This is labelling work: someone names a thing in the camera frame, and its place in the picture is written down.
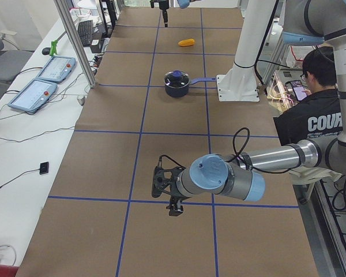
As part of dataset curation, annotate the black keyboard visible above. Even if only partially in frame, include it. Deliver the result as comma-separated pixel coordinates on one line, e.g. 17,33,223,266
77,20,93,47

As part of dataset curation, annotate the white camera stand post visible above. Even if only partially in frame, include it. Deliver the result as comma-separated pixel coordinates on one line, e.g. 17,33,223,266
217,0,278,102

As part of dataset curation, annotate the teach pendant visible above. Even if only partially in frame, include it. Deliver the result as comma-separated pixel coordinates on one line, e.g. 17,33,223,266
36,55,76,84
8,78,58,114

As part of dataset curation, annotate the white plastic chair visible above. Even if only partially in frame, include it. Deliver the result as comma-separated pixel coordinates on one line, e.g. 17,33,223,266
289,167,343,185

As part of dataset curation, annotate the smartphone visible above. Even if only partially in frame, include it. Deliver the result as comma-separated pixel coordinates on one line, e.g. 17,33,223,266
290,80,307,101

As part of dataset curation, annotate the small black square pad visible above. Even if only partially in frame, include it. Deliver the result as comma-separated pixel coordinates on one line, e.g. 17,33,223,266
39,162,50,175

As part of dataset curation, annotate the grey office chair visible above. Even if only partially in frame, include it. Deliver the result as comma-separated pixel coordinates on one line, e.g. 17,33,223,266
0,38,33,84

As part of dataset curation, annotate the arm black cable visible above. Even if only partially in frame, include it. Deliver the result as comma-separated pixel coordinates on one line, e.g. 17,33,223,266
158,127,292,174

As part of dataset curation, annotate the far teach pendant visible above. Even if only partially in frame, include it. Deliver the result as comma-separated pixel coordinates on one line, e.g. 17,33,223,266
36,55,76,84

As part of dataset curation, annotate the dark blue saucepan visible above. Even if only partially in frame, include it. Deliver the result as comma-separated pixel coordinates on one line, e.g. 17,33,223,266
164,77,216,98

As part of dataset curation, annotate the aluminium frame post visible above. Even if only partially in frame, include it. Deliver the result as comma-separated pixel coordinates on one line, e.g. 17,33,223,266
54,0,96,88

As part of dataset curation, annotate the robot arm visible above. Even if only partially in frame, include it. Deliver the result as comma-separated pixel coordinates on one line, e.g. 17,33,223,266
150,0,195,27
152,1,346,216

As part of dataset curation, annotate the green clamp tool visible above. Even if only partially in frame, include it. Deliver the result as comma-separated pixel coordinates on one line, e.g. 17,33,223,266
49,40,58,56

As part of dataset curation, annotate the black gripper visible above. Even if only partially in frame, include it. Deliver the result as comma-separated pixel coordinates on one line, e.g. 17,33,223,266
159,0,169,27
166,196,183,216

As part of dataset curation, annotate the black computer mouse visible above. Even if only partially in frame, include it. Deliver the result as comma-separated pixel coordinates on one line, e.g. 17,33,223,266
42,47,51,55

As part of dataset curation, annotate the yellow toy corn cob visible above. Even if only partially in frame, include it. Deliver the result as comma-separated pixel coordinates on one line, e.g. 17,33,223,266
178,39,195,47

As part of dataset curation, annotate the seated person black shirt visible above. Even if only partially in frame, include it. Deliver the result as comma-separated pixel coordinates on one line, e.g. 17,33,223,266
273,46,343,145

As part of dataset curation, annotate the near teach pendant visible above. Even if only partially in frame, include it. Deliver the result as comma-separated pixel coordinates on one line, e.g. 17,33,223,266
8,78,58,114

